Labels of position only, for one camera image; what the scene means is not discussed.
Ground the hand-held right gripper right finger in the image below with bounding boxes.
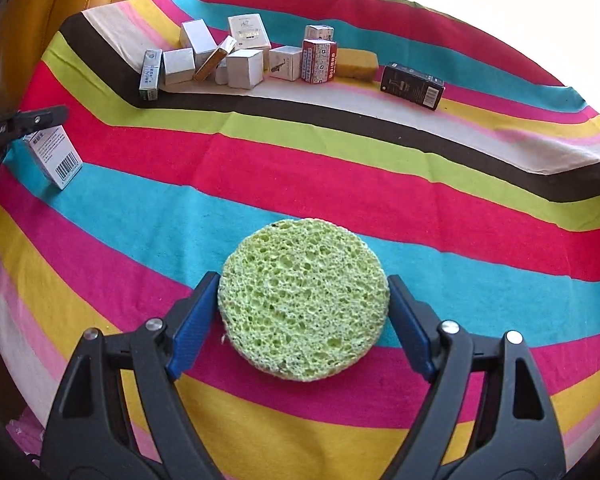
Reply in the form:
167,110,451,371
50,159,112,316
385,274,566,480

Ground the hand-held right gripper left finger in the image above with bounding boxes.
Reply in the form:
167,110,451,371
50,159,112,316
40,271,226,480

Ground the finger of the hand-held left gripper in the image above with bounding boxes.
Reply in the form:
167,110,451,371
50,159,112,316
10,105,70,137

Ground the white printed medicine box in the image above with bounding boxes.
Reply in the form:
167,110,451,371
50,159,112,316
22,126,84,191

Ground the round green sponge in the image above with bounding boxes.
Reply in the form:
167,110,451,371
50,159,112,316
217,217,392,382

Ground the white teal slim box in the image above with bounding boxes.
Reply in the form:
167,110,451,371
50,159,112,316
139,49,164,102

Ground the white box with dark label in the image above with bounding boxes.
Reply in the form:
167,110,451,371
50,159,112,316
227,13,272,71

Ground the red white patterned box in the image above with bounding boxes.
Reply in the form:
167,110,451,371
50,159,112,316
301,38,337,84

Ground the yellow sofa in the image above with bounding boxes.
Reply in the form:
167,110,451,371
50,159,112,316
0,0,191,111

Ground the striped colourful tablecloth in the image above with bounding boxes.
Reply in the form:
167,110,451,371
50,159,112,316
0,0,600,480

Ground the brown gold slim box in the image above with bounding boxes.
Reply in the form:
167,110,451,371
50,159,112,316
194,36,238,83

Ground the pink quilt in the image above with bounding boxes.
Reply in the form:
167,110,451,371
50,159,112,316
5,405,48,461

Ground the white box with black picture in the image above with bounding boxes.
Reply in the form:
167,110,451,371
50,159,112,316
269,46,303,82

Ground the yellow sponge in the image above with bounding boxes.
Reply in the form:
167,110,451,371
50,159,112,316
334,48,380,80

